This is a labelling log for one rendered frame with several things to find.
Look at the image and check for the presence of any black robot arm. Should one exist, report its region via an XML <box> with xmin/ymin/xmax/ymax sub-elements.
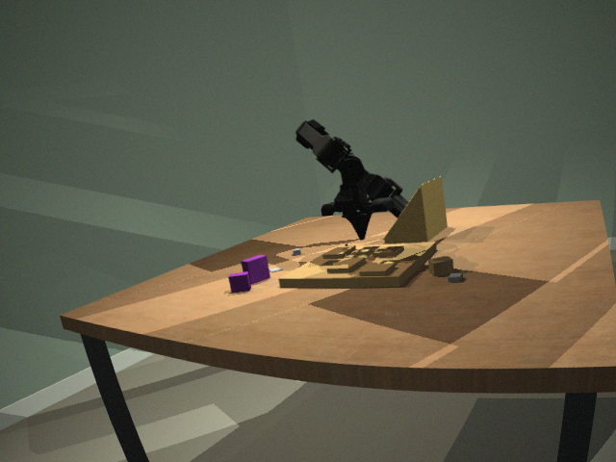
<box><xmin>295</xmin><ymin>119</ymin><xmax>408</xmax><ymax>218</ymax></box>

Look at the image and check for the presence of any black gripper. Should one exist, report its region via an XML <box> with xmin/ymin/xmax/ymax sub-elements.
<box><xmin>321</xmin><ymin>178</ymin><xmax>395</xmax><ymax>241</ymax></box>

